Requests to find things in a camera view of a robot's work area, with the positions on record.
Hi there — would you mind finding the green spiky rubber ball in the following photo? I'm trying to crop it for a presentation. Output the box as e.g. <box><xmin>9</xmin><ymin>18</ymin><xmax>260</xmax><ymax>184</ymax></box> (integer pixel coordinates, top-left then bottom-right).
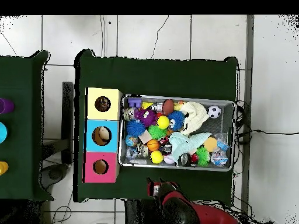
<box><xmin>148</xmin><ymin>124</ymin><xmax>168</xmax><ymax>140</ymax></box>

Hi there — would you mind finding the black power cable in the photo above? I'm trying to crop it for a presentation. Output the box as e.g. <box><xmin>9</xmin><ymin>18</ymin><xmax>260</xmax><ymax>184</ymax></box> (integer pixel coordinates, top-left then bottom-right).
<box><xmin>234</xmin><ymin>100</ymin><xmax>299</xmax><ymax>145</ymax></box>

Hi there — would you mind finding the mint green cloth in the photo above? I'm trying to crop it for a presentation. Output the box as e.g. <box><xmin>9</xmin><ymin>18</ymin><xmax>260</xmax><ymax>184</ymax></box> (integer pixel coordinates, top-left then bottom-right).
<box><xmin>168</xmin><ymin>131</ymin><xmax>212</xmax><ymax>164</ymax></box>

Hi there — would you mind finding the purple spiky monster toy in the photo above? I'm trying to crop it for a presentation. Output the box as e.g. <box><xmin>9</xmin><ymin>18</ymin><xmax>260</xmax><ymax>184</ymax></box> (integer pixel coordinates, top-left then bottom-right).
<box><xmin>134</xmin><ymin>108</ymin><xmax>158</xmax><ymax>128</ymax></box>

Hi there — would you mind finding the purple plastic cup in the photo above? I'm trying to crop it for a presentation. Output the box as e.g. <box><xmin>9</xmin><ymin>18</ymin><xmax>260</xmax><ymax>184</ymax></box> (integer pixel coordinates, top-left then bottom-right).
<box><xmin>0</xmin><ymin>97</ymin><xmax>15</xmax><ymax>115</ymax></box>

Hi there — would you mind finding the wooden box with three holes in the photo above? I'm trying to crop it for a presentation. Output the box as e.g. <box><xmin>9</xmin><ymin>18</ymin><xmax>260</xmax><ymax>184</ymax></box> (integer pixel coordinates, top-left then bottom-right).
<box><xmin>84</xmin><ymin>87</ymin><xmax>123</xmax><ymax>184</ymax></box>

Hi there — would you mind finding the brown toy football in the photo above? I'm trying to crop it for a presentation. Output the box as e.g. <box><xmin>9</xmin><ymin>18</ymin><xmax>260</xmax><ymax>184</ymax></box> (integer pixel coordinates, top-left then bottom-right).
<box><xmin>162</xmin><ymin>99</ymin><xmax>175</xmax><ymax>117</ymax></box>

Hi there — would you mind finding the dark green table cloth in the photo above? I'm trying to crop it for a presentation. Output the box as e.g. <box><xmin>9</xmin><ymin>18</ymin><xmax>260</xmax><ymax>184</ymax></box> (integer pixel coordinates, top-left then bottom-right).
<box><xmin>74</xmin><ymin>48</ymin><xmax>239</xmax><ymax>206</ymax></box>

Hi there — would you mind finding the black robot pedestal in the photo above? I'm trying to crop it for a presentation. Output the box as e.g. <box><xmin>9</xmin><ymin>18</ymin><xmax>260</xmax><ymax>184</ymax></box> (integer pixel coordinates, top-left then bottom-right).
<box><xmin>124</xmin><ymin>199</ymin><xmax>164</xmax><ymax>224</ymax></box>

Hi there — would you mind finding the blue spiky rubber ball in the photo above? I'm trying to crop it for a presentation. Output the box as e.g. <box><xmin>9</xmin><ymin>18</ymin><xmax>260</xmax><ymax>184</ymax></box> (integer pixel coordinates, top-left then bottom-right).
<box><xmin>167</xmin><ymin>110</ymin><xmax>186</xmax><ymax>131</ymax></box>
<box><xmin>126</xmin><ymin>119</ymin><xmax>146</xmax><ymax>137</ymax></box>

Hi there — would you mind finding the dark green side-table cloth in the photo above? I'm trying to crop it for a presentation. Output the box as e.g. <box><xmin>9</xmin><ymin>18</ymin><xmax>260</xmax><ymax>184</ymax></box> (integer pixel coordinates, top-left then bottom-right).
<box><xmin>0</xmin><ymin>50</ymin><xmax>54</xmax><ymax>202</ymax></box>

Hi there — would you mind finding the shallow mesh bin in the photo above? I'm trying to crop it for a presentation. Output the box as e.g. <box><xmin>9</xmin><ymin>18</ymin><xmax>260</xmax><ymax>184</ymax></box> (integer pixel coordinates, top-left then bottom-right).
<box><xmin>117</xmin><ymin>94</ymin><xmax>237</xmax><ymax>172</ymax></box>

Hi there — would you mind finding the cream waffle cloth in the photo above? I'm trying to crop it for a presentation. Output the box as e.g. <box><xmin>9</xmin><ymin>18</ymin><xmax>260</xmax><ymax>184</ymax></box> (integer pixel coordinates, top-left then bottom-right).
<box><xmin>179</xmin><ymin>101</ymin><xmax>210</xmax><ymax>136</ymax></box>

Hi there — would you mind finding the toy hamburger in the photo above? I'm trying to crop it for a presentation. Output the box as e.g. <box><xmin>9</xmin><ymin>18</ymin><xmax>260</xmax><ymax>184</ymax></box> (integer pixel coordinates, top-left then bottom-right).
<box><xmin>203</xmin><ymin>136</ymin><xmax>218</xmax><ymax>152</ymax></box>

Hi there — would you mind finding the black stand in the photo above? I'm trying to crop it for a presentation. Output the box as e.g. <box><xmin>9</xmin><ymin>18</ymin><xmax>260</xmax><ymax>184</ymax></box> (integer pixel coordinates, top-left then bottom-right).
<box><xmin>41</xmin><ymin>81</ymin><xmax>75</xmax><ymax>165</ymax></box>

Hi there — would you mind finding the yellow smiley ball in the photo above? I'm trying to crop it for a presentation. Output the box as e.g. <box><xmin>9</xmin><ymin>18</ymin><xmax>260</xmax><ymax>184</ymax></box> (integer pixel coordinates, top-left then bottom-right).
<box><xmin>156</xmin><ymin>115</ymin><xmax>171</xmax><ymax>130</ymax></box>

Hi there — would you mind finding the cyan plastic cup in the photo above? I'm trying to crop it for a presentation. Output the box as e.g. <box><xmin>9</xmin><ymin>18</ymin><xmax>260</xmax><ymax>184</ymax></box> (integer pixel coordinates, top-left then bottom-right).
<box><xmin>0</xmin><ymin>121</ymin><xmax>8</xmax><ymax>144</ymax></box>

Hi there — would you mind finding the plain yellow ball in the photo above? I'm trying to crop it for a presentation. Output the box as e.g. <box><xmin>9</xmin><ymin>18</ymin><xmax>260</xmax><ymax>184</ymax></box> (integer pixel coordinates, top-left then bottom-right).
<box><xmin>149</xmin><ymin>150</ymin><xmax>164</xmax><ymax>165</ymax></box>

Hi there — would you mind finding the yellow plastic cup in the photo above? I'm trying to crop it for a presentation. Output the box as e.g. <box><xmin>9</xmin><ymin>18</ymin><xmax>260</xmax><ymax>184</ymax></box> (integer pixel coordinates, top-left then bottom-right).
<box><xmin>0</xmin><ymin>161</ymin><xmax>9</xmax><ymax>176</ymax></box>

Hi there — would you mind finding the black and white soccer ball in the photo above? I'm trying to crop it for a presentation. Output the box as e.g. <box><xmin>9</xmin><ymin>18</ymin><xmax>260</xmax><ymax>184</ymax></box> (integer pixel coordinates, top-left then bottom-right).
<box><xmin>207</xmin><ymin>105</ymin><xmax>222</xmax><ymax>119</ymax></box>

